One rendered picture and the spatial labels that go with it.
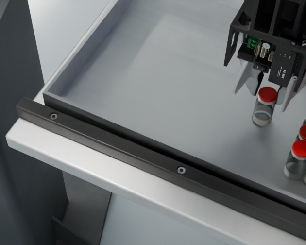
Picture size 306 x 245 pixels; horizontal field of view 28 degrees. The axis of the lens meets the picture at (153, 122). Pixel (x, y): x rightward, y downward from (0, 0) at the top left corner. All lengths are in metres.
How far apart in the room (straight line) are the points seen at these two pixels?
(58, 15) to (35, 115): 1.42
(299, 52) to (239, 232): 0.20
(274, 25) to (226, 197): 0.20
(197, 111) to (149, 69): 0.08
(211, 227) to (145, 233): 0.98
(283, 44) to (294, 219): 0.19
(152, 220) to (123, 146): 0.98
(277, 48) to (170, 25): 0.29
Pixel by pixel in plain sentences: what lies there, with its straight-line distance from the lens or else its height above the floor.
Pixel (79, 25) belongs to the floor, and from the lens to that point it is 2.05.
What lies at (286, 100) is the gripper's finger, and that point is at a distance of 0.60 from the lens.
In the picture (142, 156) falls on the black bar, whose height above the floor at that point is 0.90.
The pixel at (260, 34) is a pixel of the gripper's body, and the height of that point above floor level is 1.07.
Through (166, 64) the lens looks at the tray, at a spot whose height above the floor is 0.88.
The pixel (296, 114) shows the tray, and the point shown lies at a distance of 0.72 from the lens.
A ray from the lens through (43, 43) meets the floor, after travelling 2.01.
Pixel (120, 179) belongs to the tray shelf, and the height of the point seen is 0.88.
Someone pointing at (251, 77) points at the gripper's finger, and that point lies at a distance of 0.65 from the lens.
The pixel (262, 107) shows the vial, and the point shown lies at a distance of 0.67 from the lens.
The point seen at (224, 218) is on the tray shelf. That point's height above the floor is 0.88.
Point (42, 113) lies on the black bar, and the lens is 0.68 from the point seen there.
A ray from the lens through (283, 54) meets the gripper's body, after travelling 0.53.
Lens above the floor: 1.44
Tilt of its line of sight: 54 degrees down
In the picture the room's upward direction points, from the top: 1 degrees clockwise
